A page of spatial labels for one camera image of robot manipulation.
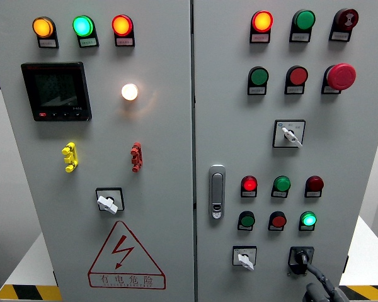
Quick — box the black handle turn switch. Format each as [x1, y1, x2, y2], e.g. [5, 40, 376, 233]
[287, 246, 315, 276]

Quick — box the black yellow striped tape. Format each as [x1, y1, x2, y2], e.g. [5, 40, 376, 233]
[339, 285, 378, 302]
[0, 284, 62, 302]

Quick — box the small green round lamp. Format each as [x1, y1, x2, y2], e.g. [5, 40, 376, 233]
[272, 176, 292, 193]
[299, 211, 318, 227]

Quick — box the small red push button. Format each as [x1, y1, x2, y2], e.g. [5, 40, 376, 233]
[268, 211, 288, 228]

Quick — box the small green push button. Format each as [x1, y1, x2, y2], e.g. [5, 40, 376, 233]
[238, 210, 256, 228]

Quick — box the small red round lamp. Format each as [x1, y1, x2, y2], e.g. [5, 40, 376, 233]
[305, 175, 325, 193]
[241, 175, 258, 193]

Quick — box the silver door lock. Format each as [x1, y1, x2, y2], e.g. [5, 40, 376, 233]
[208, 164, 226, 220]

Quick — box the pale grey door with lock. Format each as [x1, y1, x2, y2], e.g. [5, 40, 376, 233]
[192, 0, 378, 302]

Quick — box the red warning triangle sticker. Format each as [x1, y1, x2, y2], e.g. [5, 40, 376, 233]
[87, 220, 166, 291]

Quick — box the large red stop button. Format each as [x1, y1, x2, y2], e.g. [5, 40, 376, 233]
[321, 63, 357, 92]

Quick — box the large red push button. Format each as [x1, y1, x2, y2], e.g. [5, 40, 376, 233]
[285, 65, 309, 87]

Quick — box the pale grey cabinet door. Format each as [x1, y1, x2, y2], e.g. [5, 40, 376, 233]
[0, 0, 195, 302]

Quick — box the large green push button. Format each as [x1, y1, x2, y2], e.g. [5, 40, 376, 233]
[248, 66, 270, 87]

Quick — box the large green round lamp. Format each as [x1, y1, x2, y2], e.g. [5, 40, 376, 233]
[292, 9, 316, 31]
[72, 14, 95, 38]

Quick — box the dark red buzzer lamp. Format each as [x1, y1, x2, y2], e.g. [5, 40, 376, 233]
[333, 8, 360, 32]

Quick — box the large red round lamp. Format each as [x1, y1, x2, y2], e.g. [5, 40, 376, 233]
[251, 10, 274, 33]
[111, 14, 134, 37]

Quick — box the white round lamp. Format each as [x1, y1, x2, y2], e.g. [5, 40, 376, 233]
[120, 83, 139, 102]

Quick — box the black display meter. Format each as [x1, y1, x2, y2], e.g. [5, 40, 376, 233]
[20, 62, 93, 122]

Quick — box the yellow round lamp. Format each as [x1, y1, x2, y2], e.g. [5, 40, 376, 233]
[31, 16, 55, 39]

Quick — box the large white handle turn switch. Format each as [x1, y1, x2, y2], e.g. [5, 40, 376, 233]
[272, 119, 306, 149]

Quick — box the small red handle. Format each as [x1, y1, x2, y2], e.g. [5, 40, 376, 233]
[130, 142, 143, 173]

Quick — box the small yellow handle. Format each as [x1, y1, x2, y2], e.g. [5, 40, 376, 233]
[61, 142, 79, 174]

